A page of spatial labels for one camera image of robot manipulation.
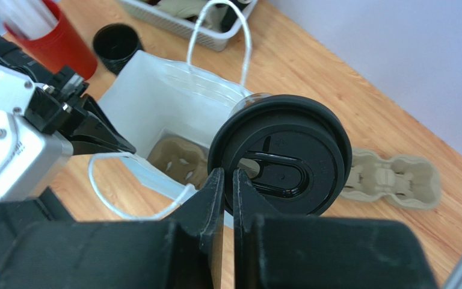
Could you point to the cardboard cup carrier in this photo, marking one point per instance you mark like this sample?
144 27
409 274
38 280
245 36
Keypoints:
181 160
405 181

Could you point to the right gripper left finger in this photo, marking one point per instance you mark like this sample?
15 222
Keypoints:
182 250

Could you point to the black cup lid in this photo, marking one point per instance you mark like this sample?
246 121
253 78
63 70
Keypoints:
303 152

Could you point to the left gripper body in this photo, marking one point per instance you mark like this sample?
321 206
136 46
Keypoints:
46 110

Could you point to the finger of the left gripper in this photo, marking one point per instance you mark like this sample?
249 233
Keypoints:
91 132

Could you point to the white plastic basket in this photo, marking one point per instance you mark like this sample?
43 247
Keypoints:
146 11

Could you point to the black cup stack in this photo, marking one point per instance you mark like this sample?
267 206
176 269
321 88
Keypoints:
115 44

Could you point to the white paper bag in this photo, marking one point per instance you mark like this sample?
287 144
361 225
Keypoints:
154 97

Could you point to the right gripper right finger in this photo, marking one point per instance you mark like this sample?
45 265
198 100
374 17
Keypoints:
276 250

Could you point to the single black coffee cup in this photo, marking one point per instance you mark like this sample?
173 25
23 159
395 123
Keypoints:
248 101

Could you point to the beige cloth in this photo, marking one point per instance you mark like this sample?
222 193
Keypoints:
191 9

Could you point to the red cup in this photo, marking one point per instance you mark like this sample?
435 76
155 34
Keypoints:
62 46

